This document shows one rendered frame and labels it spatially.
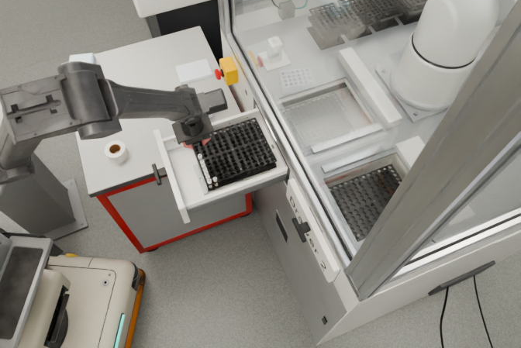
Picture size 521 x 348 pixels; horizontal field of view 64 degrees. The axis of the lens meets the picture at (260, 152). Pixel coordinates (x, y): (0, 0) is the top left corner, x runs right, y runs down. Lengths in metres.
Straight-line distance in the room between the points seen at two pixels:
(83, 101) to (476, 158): 0.51
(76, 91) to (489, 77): 0.51
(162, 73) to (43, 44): 1.60
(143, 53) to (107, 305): 1.01
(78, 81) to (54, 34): 2.59
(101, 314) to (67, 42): 1.91
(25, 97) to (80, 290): 1.33
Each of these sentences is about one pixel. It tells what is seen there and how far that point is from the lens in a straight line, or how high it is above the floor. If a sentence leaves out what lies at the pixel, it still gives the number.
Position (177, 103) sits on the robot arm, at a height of 1.31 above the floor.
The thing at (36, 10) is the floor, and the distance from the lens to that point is 3.48.
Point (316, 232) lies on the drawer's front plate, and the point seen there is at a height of 0.93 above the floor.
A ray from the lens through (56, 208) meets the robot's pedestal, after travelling 2.18.
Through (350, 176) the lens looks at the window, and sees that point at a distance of 0.87.
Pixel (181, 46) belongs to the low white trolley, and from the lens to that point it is 1.79.
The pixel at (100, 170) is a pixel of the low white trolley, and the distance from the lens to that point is 1.51.
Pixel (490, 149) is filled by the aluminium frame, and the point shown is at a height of 1.63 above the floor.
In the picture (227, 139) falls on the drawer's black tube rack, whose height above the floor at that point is 0.90.
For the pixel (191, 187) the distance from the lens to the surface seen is 1.31.
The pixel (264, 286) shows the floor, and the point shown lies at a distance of 2.05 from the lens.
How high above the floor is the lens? 1.99
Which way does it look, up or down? 59 degrees down
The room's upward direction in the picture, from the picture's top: straight up
